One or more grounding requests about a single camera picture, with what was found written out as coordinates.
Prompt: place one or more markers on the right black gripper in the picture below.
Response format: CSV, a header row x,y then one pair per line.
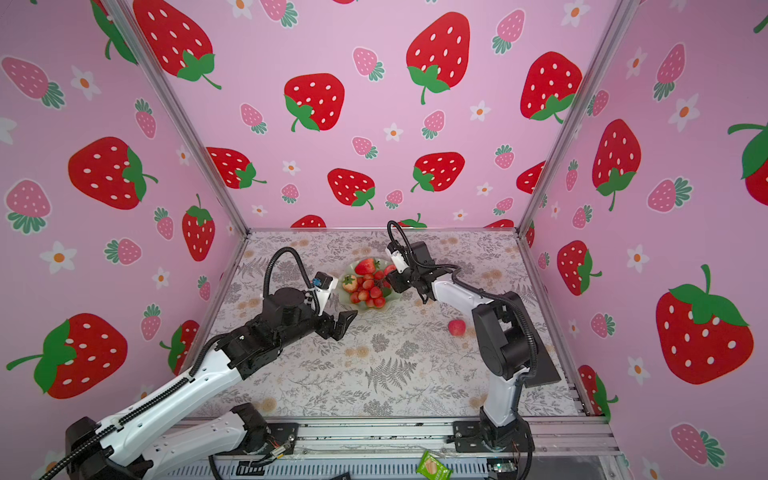
x,y
396,281

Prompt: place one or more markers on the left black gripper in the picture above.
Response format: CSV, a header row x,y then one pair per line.
x,y
328,330

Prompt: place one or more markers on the pale red fake strawberry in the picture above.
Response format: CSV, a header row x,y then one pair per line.
x,y
350,283

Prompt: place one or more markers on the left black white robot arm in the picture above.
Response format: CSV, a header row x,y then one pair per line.
x,y
138,443

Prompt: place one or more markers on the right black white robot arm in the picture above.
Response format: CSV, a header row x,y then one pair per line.
x,y
509,345

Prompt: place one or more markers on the light green scalloped fruit bowl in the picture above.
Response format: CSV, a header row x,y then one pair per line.
x,y
344,296

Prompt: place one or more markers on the floral patterned table mat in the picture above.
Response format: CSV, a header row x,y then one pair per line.
x,y
394,363

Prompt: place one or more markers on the green snack packet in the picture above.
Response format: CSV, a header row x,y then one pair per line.
x,y
431,468

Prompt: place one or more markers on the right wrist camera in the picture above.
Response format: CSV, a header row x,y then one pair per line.
x,y
398,260

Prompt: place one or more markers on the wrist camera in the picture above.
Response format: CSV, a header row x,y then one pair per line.
x,y
323,287
398,260

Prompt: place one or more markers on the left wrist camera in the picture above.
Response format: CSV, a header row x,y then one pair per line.
x,y
323,287

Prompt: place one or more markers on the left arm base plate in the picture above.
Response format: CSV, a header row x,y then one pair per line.
x,y
263,440

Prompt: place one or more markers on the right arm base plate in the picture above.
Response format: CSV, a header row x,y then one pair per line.
x,y
483,437

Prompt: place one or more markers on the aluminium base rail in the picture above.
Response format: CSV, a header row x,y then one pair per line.
x,y
392,448

